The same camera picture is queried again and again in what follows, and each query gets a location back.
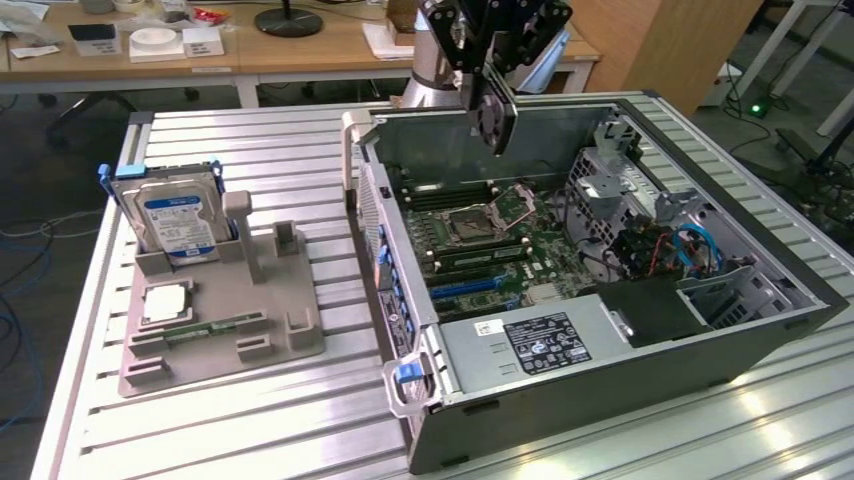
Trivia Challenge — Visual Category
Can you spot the open socket cover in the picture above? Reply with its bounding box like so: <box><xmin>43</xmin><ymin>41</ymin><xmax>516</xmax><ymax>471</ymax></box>
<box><xmin>489</xmin><ymin>182</ymin><xmax>541</xmax><ymax>231</ymax></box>

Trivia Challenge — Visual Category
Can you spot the white labelled box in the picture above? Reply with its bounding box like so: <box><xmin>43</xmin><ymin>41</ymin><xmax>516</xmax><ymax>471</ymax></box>
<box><xmin>180</xmin><ymin>27</ymin><xmax>222</xmax><ymax>59</ymax></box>

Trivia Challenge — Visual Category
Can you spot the white box with black top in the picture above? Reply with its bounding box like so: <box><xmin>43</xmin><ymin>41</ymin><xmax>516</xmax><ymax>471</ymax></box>
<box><xmin>65</xmin><ymin>23</ymin><xmax>125</xmax><ymax>57</ymax></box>

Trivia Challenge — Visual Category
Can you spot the black floor stand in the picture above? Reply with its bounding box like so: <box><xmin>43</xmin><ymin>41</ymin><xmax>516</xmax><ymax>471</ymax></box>
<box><xmin>776</xmin><ymin>127</ymin><xmax>854</xmax><ymax>176</ymax></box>

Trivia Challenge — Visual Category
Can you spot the white round container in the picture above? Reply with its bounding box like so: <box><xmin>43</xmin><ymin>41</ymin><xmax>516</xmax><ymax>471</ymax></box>
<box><xmin>127</xmin><ymin>27</ymin><xmax>185</xmax><ymax>64</ymax></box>

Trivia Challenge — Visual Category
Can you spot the black plastic shroud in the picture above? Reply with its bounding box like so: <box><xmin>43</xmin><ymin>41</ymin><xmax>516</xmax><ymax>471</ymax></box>
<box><xmin>596</xmin><ymin>279</ymin><xmax>712</xmax><ymax>349</ymax></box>

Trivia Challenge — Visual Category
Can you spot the clear plastic bag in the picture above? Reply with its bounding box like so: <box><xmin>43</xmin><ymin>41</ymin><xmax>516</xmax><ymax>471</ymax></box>
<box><xmin>0</xmin><ymin>2</ymin><xmax>51</xmax><ymax>36</ymax></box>

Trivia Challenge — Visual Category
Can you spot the blue expansion slot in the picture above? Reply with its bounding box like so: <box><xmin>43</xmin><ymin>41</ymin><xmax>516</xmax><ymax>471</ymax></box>
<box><xmin>425</xmin><ymin>276</ymin><xmax>508</xmax><ymax>301</ymax></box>

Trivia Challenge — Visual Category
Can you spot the wooden cabinet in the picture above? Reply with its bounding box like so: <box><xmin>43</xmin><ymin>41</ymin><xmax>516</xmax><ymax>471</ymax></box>
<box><xmin>585</xmin><ymin>0</ymin><xmax>765</xmax><ymax>114</ymax></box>

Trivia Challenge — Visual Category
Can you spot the silver CPU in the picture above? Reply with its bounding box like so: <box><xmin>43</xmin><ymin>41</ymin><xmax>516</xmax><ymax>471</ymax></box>
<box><xmin>142</xmin><ymin>285</ymin><xmax>192</xmax><ymax>321</ymax></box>

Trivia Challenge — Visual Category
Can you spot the grey parts rack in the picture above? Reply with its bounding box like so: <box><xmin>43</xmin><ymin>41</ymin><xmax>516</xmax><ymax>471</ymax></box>
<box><xmin>117</xmin><ymin>189</ymin><xmax>328</xmax><ymax>399</ymax></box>

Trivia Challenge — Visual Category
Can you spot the wooden desk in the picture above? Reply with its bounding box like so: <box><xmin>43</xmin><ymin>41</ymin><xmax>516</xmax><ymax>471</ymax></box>
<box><xmin>0</xmin><ymin>0</ymin><xmax>601</xmax><ymax>96</ymax></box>

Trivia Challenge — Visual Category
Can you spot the CPU socket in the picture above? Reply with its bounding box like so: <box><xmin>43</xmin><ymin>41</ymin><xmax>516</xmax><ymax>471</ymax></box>
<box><xmin>442</xmin><ymin>202</ymin><xmax>514</xmax><ymax>249</ymax></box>

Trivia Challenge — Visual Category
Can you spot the black monitor stand base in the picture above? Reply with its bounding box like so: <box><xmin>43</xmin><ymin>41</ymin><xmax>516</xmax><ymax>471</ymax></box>
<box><xmin>252</xmin><ymin>0</ymin><xmax>326</xmax><ymax>39</ymax></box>

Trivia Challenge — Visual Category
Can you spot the black chair base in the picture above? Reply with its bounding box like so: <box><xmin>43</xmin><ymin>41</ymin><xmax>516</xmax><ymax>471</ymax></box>
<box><xmin>38</xmin><ymin>89</ymin><xmax>141</xmax><ymax>149</ymax></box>

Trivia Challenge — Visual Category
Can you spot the open black PC case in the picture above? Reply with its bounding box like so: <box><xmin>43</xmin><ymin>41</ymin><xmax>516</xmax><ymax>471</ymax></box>
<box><xmin>338</xmin><ymin>97</ymin><xmax>849</xmax><ymax>476</ymax></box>

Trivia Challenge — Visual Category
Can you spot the white desk frame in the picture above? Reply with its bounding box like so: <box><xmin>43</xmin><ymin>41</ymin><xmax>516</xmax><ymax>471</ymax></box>
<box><xmin>729</xmin><ymin>0</ymin><xmax>854</xmax><ymax>136</ymax></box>

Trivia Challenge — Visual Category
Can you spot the green motherboard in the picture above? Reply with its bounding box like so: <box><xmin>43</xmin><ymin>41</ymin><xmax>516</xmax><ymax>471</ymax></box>
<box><xmin>396</xmin><ymin>167</ymin><xmax>601</xmax><ymax>321</ymax></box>

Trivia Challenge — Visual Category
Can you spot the metal disk bay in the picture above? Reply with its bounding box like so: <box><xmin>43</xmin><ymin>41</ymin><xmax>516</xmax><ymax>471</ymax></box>
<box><xmin>565</xmin><ymin>147</ymin><xmax>668</xmax><ymax>236</ymax></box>

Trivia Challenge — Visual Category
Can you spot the green RAM stick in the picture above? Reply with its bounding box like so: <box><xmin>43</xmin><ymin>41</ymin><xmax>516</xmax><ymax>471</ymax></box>
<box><xmin>162</xmin><ymin>313</ymin><xmax>268</xmax><ymax>341</ymax></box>

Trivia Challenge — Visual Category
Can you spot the black graphics card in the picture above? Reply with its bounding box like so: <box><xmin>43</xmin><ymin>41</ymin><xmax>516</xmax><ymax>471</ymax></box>
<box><xmin>469</xmin><ymin>69</ymin><xmax>520</xmax><ymax>157</ymax></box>

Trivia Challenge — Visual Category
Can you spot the grey power supply unit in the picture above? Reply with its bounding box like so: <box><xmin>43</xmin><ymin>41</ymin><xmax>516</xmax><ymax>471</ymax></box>
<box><xmin>425</xmin><ymin>293</ymin><xmax>632</xmax><ymax>396</ymax></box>

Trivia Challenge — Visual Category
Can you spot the hard disk in blue carrier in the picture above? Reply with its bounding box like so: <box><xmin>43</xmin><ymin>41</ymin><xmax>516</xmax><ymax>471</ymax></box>
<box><xmin>97</xmin><ymin>157</ymin><xmax>228</xmax><ymax>266</ymax></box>

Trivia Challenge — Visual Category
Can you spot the stack of white papers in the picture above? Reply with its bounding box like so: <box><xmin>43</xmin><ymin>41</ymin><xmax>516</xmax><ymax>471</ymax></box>
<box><xmin>361</xmin><ymin>22</ymin><xmax>418</xmax><ymax>61</ymax></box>

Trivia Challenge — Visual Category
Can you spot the blue wire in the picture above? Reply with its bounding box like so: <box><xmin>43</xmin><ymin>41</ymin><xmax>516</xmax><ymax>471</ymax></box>
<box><xmin>669</xmin><ymin>224</ymin><xmax>725</xmax><ymax>274</ymax></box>

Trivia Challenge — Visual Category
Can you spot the black RAM stick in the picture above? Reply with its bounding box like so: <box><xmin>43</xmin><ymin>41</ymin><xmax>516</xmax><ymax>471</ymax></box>
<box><xmin>432</xmin><ymin>244</ymin><xmax>528</xmax><ymax>271</ymax></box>

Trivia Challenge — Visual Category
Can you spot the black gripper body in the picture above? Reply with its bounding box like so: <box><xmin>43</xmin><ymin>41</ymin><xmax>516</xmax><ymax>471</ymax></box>
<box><xmin>456</xmin><ymin>0</ymin><xmax>545</xmax><ymax>36</ymax></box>

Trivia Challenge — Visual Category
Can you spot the cardboard box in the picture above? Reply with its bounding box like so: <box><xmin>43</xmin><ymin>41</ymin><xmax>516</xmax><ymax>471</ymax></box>
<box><xmin>385</xmin><ymin>0</ymin><xmax>428</xmax><ymax>34</ymax></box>

